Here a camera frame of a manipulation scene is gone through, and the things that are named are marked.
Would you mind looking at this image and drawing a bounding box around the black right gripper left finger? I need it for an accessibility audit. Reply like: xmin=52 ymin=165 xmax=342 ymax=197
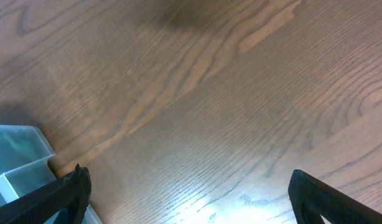
xmin=0 ymin=165 xmax=91 ymax=224

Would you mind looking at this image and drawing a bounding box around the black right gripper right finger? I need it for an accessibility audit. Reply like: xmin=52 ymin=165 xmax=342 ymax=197
xmin=288 ymin=169 xmax=382 ymax=224

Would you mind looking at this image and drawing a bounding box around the clear plastic storage bin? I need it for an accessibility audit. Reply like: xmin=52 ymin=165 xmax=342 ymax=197
xmin=0 ymin=125 xmax=101 ymax=223

